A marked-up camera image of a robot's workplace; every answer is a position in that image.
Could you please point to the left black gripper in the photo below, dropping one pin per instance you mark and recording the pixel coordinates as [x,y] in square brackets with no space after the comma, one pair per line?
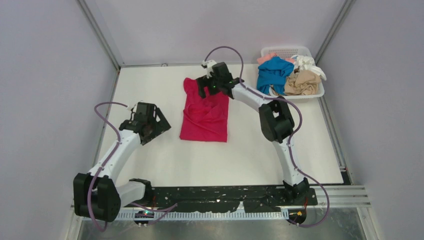
[162,124]

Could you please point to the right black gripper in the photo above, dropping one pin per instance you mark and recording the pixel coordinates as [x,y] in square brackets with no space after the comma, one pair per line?
[202,83]

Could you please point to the magenta t shirt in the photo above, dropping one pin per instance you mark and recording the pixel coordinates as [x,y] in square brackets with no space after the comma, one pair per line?
[204,119]

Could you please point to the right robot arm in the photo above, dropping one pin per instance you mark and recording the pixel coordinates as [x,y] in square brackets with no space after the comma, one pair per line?
[276,122]

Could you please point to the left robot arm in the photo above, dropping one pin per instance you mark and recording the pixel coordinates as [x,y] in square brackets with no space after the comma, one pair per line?
[95,193]

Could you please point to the salmon pink t shirt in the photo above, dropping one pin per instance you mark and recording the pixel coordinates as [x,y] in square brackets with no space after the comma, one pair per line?
[271,55]

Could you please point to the blue t shirt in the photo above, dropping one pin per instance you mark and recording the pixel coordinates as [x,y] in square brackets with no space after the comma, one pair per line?
[273,74]

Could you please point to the white plastic basket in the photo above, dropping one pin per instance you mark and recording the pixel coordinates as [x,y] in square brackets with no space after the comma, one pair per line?
[288,52]

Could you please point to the beige t shirt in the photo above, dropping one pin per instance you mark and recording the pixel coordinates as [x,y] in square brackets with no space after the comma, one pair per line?
[302,83]

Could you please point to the white t shirt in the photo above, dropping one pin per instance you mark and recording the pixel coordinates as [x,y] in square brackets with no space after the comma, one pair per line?
[302,62]

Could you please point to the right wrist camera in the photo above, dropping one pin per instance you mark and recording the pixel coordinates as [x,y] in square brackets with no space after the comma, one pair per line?
[208,65]

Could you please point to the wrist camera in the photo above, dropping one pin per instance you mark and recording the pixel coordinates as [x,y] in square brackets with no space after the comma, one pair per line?
[208,65]
[132,108]

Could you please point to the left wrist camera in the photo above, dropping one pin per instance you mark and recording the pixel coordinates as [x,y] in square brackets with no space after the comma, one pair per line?
[132,108]

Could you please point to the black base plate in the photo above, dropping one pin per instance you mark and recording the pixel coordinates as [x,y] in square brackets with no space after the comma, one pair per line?
[224,199]

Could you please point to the slotted cable duct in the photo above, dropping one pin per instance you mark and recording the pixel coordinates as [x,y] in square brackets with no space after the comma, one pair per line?
[133,214]

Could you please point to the aluminium frame rail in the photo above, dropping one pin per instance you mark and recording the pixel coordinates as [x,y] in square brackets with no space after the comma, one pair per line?
[338,196]

